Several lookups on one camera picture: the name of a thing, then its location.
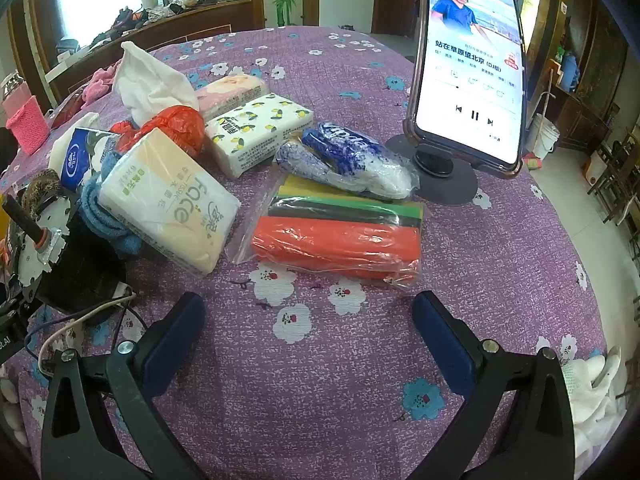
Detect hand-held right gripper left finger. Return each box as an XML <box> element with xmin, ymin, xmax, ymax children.
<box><xmin>40</xmin><ymin>291</ymin><xmax>208</xmax><ymax>480</ymax></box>

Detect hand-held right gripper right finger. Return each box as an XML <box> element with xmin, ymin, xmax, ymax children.
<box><xmin>407</xmin><ymin>290</ymin><xmax>577</xmax><ymax>480</ymax></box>

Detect black device with silver disc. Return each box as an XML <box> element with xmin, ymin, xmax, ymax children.
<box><xmin>0</xmin><ymin>192</ymin><xmax>128</xmax><ymax>313</ymax></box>

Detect purple floral tablecloth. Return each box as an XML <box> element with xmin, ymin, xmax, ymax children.
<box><xmin>0</xmin><ymin>25</ymin><xmax>623</xmax><ymax>480</ymax></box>

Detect blue towel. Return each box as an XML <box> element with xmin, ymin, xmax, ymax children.
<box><xmin>79</xmin><ymin>149</ymin><xmax>147</xmax><ymax>259</ymax></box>

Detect cream tissue pack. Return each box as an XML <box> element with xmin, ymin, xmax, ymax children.
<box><xmin>97</xmin><ymin>128</ymin><xmax>242</xmax><ymax>277</ymax></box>

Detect orange green cloth pack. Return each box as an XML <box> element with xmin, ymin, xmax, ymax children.
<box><xmin>226</xmin><ymin>174</ymin><xmax>426</xmax><ymax>289</ymax></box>

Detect black round phone stand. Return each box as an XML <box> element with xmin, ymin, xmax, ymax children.
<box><xmin>384</xmin><ymin>131</ymin><xmax>479</xmax><ymax>207</ymax></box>

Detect brown furry item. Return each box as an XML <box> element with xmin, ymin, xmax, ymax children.
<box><xmin>19</xmin><ymin>168</ymin><xmax>65</xmax><ymax>213</ymax></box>

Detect blue white tissue roll pack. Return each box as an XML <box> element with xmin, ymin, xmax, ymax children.
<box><xmin>59</xmin><ymin>127</ymin><xmax>122</xmax><ymax>195</ymax></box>

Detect red plastic bag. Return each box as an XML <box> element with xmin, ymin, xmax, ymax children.
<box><xmin>110</xmin><ymin>105</ymin><xmax>207</xmax><ymax>162</ymax></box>

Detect lemon print tissue pack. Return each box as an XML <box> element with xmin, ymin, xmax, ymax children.
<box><xmin>204</xmin><ymin>94</ymin><xmax>316</xmax><ymax>179</ymax></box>

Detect white bucket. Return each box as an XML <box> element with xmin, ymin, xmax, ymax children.
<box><xmin>522</xmin><ymin>112</ymin><xmax>561</xmax><ymax>162</ymax></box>

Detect wooden chair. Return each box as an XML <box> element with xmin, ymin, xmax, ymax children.
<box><xmin>586</xmin><ymin>130</ymin><xmax>640</xmax><ymax>223</ymax></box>

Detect red tin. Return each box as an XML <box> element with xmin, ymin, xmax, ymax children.
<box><xmin>50</xmin><ymin>94</ymin><xmax>87</xmax><ymax>129</ymax></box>

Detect pink tissue pack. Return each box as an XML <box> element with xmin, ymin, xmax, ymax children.
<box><xmin>196</xmin><ymin>74</ymin><xmax>269</xmax><ymax>122</ymax></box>

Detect white plastic bag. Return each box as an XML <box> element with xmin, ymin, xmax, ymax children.
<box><xmin>112</xmin><ymin>41</ymin><xmax>201</xmax><ymax>127</ymax></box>

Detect pink fluffy cloth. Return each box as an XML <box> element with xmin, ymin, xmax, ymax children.
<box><xmin>81</xmin><ymin>62</ymin><xmax>124</xmax><ymax>105</ymax></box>

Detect wooden cabinet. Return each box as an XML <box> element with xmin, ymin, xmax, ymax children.
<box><xmin>520</xmin><ymin>0</ymin><xmax>623</xmax><ymax>153</ymax></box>

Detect smartphone in clear case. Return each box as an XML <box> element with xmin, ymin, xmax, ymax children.
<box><xmin>406</xmin><ymin>0</ymin><xmax>527</xmax><ymax>179</ymax></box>

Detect wooden counter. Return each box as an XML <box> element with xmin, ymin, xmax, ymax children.
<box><xmin>42</xmin><ymin>0</ymin><xmax>266</xmax><ymax>96</ymax></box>

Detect pile of dark clutter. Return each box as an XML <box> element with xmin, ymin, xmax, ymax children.
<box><xmin>52</xmin><ymin>0</ymin><xmax>251</xmax><ymax>56</ymax></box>

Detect white cable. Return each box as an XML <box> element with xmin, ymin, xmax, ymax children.
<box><xmin>39</xmin><ymin>292</ymin><xmax>138</xmax><ymax>378</ymax></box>

